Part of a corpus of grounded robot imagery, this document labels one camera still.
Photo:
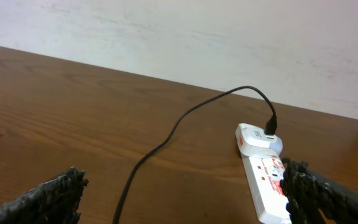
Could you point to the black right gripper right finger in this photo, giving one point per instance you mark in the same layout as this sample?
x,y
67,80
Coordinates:
x,y
313,198

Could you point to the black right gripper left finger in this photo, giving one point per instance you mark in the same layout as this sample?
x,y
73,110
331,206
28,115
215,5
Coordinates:
x,y
54,201

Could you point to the white USB charger adapter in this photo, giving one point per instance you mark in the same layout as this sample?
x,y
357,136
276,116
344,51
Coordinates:
x,y
253,142

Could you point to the white power strip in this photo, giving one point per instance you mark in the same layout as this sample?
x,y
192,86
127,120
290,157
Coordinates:
x,y
264,176

